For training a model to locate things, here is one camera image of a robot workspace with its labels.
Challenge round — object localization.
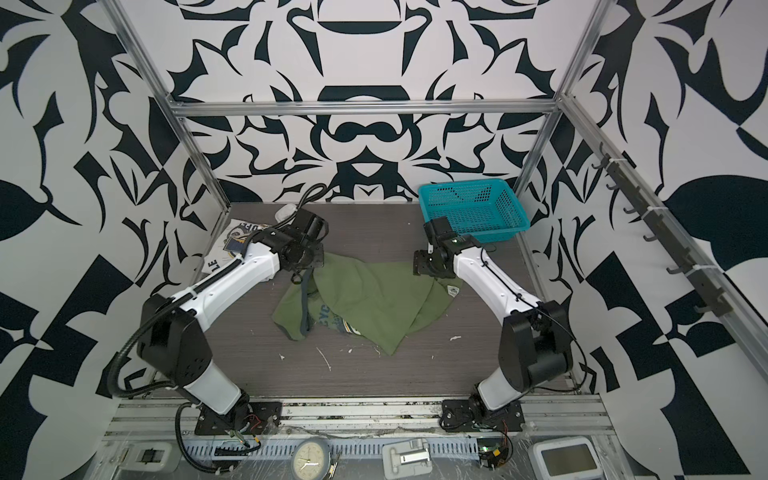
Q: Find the green tank top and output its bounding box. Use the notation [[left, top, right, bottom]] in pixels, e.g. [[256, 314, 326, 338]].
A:
[[272, 253, 463, 355]]

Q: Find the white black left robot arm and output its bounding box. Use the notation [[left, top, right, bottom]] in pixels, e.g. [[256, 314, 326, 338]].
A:
[[107, 209, 328, 430]]

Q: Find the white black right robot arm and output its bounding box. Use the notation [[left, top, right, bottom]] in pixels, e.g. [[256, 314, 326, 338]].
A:
[[413, 217, 575, 413]]

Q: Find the teal plastic basket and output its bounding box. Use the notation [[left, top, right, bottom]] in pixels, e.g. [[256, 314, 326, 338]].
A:
[[418, 179, 530, 243]]

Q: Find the white plastic latch device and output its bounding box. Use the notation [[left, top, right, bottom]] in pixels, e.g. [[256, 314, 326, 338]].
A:
[[382, 438, 433, 480]]

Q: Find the round analog clock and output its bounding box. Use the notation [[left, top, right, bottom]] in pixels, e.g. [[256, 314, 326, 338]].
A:
[[291, 438, 331, 480]]

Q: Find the white digital display device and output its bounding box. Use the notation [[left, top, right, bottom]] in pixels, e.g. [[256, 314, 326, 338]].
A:
[[528, 436, 604, 480]]

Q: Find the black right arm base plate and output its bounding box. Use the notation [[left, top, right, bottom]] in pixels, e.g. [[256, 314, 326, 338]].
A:
[[438, 396, 525, 433]]

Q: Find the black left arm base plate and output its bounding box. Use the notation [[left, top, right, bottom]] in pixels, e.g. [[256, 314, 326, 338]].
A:
[[194, 401, 283, 436]]

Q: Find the aluminium cage frame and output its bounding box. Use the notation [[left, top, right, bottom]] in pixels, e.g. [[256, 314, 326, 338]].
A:
[[105, 1, 767, 425]]

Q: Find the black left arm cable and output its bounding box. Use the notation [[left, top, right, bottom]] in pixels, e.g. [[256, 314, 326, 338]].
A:
[[173, 401, 262, 475]]

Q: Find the grey switch box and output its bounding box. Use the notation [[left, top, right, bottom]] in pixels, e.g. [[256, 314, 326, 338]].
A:
[[121, 442, 180, 473]]

